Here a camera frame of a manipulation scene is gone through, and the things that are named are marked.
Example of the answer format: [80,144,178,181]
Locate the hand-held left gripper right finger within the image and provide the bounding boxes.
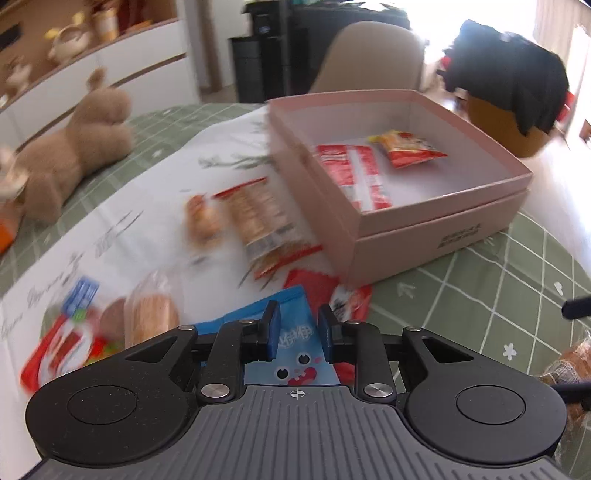
[318,305,502,409]

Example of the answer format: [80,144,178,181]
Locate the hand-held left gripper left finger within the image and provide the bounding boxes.
[124,300,282,405]

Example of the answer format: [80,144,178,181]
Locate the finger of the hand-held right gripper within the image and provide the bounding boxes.
[561,297,591,320]
[552,382,591,405]

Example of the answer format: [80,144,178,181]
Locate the brown bread packet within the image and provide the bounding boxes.
[538,337,591,467]

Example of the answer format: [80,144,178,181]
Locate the blue cartoon snack packet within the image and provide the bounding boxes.
[194,284,342,387]

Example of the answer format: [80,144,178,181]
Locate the red silver snack packet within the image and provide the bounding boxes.
[329,282,374,322]

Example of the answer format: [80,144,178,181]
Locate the plain red snack packet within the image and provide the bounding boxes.
[281,268,339,317]

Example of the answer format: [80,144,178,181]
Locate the clear cracker packet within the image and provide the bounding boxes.
[213,177,324,280]

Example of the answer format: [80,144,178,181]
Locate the clear sliced bread packet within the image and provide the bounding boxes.
[124,272,181,347]

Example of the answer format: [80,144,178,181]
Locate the pink cardboard box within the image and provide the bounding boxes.
[267,89,534,289]

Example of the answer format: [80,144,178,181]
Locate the round brown bun packet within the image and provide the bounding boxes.
[98,298,130,347]

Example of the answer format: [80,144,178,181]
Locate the red white striped snack packet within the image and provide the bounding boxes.
[315,144,394,213]

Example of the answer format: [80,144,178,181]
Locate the small blue white packet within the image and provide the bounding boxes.
[62,277,100,319]

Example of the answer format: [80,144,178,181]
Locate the red yellow snack packet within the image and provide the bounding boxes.
[368,130,448,171]

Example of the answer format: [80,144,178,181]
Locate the red white snack bag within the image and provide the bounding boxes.
[20,312,127,394]

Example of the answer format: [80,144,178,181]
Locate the white printed paper sheet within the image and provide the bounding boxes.
[0,105,333,480]

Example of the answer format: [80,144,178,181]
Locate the mustard yellow chair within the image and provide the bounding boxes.
[465,90,555,158]

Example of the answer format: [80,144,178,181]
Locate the black cloth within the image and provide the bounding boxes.
[441,19,570,136]

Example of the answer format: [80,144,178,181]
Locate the black tower appliance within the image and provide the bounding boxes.
[229,36,291,104]

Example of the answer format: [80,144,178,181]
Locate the brown plush toy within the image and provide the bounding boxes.
[0,68,136,225]

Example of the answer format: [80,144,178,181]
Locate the orange plush carrot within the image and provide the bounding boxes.
[0,219,16,256]

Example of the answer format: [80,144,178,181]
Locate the beige chair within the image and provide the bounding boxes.
[307,21,424,95]

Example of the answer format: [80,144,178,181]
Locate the white wooden cabinet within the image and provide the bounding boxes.
[0,0,202,153]

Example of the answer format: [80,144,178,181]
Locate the cream paper cup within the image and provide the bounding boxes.
[91,8,121,40]

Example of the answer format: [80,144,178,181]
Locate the cream teapot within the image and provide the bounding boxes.
[44,25,93,62]

